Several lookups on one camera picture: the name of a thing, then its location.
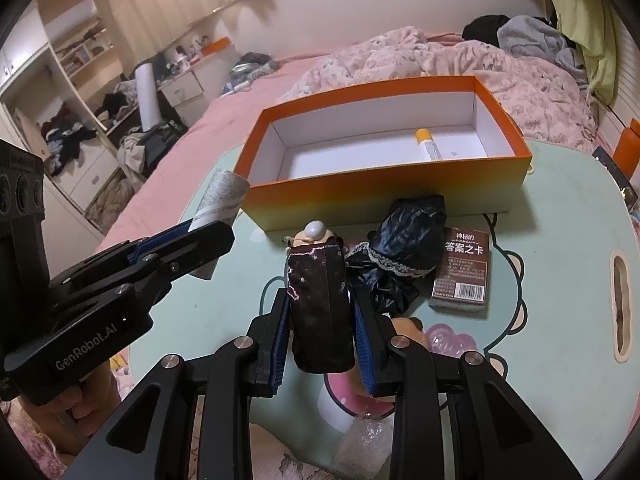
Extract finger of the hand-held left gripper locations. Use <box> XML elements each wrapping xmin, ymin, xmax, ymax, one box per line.
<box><xmin>50</xmin><ymin>219</ymin><xmax>202</xmax><ymax>294</ymax></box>
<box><xmin>65</xmin><ymin>220</ymin><xmax>237</xmax><ymax>312</ymax></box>

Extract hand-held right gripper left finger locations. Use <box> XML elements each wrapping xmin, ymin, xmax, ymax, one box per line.
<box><xmin>65</xmin><ymin>290</ymin><xmax>295</xmax><ymax>480</ymax></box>

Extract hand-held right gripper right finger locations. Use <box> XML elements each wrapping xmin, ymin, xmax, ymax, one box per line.
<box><xmin>349</xmin><ymin>290</ymin><xmax>571</xmax><ymax>480</ymax></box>

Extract grey patterned paper roll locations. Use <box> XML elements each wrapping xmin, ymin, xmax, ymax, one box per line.
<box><xmin>187</xmin><ymin>169</ymin><xmax>252</xmax><ymax>281</ymax></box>

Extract black marbled pouch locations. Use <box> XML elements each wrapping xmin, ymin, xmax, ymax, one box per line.
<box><xmin>286</xmin><ymin>242</ymin><xmax>356</xmax><ymax>375</ymax></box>

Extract brown card box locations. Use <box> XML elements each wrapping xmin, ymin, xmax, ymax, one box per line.
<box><xmin>429</xmin><ymin>225</ymin><xmax>493</xmax><ymax>311</ymax></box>

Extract orange cardboard box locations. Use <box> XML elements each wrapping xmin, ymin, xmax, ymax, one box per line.
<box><xmin>234</xmin><ymin>75</ymin><xmax>533</xmax><ymax>233</ymax></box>

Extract yellow-capped lip balm tube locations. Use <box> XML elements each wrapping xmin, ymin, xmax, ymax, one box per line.
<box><xmin>415</xmin><ymin>128</ymin><xmax>445</xmax><ymax>163</ymax></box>

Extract person's left hand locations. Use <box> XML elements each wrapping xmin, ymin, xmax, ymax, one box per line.
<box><xmin>30</xmin><ymin>360</ymin><xmax>123</xmax><ymax>461</ymax></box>

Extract white round object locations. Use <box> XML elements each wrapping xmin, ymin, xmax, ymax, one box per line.
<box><xmin>319</xmin><ymin>384</ymin><xmax>373</xmax><ymax>433</ymax></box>

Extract clear bubble wrap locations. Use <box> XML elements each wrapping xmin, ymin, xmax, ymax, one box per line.
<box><xmin>332</xmin><ymin>414</ymin><xmax>397</xmax><ymax>480</ymax></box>

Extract pink translucent plastic item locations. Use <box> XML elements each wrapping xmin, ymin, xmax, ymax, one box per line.
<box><xmin>424</xmin><ymin>324</ymin><xmax>482</xmax><ymax>359</ymax></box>

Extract pile of clothes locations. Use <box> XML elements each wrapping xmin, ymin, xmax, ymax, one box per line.
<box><xmin>117</xmin><ymin>120</ymin><xmax>188</xmax><ymax>181</ymax></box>

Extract pink floral cloth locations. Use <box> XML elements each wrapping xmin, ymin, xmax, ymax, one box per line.
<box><xmin>247</xmin><ymin>422</ymin><xmax>346</xmax><ymax>480</ymax></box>

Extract pink bed sheet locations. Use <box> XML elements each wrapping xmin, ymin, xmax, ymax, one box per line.
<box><xmin>95</xmin><ymin>55</ymin><xmax>321</xmax><ymax>256</ymax></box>

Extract small grey-headed figurine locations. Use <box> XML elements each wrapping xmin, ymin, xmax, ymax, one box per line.
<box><xmin>281</xmin><ymin>219</ymin><xmax>347</xmax><ymax>256</ymax></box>

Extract black lace-trimmed cloth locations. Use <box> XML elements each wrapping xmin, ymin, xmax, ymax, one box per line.
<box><xmin>345</xmin><ymin>194</ymin><xmax>448</xmax><ymax>313</ymax></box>

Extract clothes in wardrobe shelf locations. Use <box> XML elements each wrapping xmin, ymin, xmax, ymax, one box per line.
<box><xmin>40</xmin><ymin>105</ymin><xmax>101</xmax><ymax>176</ymax></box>

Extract white standing paper roll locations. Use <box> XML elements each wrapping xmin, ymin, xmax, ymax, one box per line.
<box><xmin>134</xmin><ymin>62</ymin><xmax>163</xmax><ymax>131</ymax></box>

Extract white nightstand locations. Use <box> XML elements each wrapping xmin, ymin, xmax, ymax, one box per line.
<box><xmin>160</xmin><ymin>67</ymin><xmax>208</xmax><ymax>108</ymax></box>

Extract grey clothes bundle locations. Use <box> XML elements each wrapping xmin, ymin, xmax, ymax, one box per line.
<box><xmin>221</xmin><ymin>52</ymin><xmax>282</xmax><ymax>97</ymax></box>

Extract white wardrobe shelving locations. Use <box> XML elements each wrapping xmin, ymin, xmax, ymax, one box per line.
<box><xmin>0</xmin><ymin>0</ymin><xmax>131</xmax><ymax>211</ymax></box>

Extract beige curtain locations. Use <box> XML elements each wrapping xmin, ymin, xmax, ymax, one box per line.
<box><xmin>95</xmin><ymin>0</ymin><xmax>251</xmax><ymax>58</ymax></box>

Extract pink floral blanket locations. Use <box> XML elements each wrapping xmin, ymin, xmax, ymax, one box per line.
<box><xmin>280</xmin><ymin>27</ymin><xmax>601</xmax><ymax>156</ymax></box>

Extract dark flat item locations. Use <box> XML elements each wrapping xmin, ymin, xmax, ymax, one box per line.
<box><xmin>591</xmin><ymin>146</ymin><xmax>640</xmax><ymax>213</ymax></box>

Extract orange item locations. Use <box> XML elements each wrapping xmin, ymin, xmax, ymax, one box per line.
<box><xmin>614</xmin><ymin>119</ymin><xmax>640</xmax><ymax>181</ymax></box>

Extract black garment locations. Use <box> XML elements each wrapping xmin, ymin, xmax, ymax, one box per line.
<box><xmin>461</xmin><ymin>14</ymin><xmax>512</xmax><ymax>42</ymax></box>

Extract grey garment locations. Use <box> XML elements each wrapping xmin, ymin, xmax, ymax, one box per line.
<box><xmin>497</xmin><ymin>14</ymin><xmax>587</xmax><ymax>73</ymax></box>

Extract yellow-green cloth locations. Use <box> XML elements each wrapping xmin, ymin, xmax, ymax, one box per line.
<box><xmin>541</xmin><ymin>0</ymin><xmax>618</xmax><ymax>108</ymax></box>

